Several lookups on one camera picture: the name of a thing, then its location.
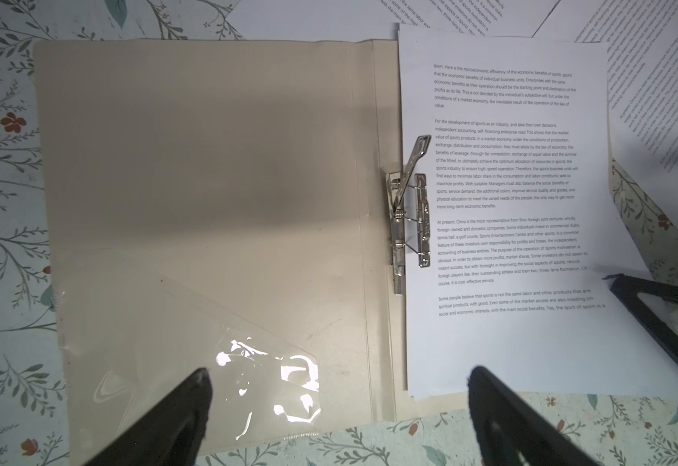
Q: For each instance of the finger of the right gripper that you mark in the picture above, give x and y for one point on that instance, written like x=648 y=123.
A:
x=627 y=289

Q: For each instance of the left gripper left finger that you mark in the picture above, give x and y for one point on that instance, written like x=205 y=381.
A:
x=171 y=433

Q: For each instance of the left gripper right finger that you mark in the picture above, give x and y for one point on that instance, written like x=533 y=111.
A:
x=509 y=432

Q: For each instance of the printed paper sheet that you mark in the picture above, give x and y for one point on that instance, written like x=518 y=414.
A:
x=361 y=20
x=524 y=233

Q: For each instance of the brown kraft paper folder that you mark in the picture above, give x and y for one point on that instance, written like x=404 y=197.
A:
x=223 y=205

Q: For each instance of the large front printed sheet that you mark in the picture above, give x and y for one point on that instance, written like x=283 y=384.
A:
x=642 y=40

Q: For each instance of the silver folder lever clip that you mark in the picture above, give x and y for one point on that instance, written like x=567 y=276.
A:
x=409 y=215

